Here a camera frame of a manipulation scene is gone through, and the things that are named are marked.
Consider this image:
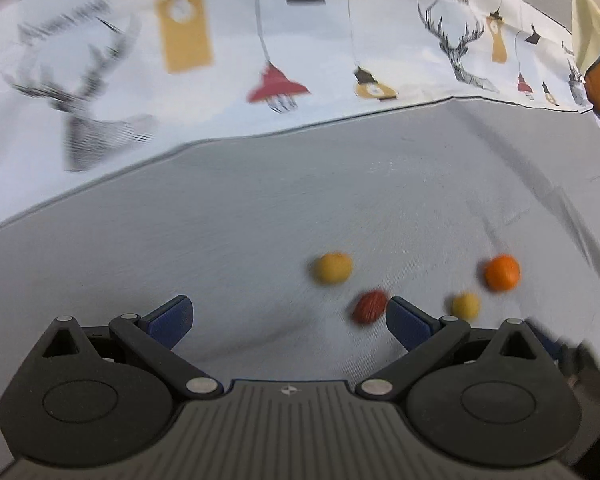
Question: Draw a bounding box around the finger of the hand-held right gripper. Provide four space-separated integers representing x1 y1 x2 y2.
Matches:
525 318 589 379

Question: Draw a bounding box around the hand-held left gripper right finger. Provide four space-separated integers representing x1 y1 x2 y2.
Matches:
355 296 552 401

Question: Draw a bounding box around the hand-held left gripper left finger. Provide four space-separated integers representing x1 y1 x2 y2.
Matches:
39 295 225 401

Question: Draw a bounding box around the red dried date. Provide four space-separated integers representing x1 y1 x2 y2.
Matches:
351 288 390 327

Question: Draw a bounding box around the small yellow-green fruit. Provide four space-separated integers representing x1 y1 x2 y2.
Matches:
451 291 481 320

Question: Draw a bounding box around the small orange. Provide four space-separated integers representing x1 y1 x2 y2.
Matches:
482 255 522 292

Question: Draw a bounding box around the yellow-green jujube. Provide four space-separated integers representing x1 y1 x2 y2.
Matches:
312 251 355 286

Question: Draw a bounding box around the grey bed sheet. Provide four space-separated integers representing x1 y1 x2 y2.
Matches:
0 95 600 480

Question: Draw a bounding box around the grey printed blanket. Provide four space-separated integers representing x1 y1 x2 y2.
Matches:
0 0 600 241

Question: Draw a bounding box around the pale yellow cloth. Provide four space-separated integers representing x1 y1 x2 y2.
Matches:
570 0 600 77

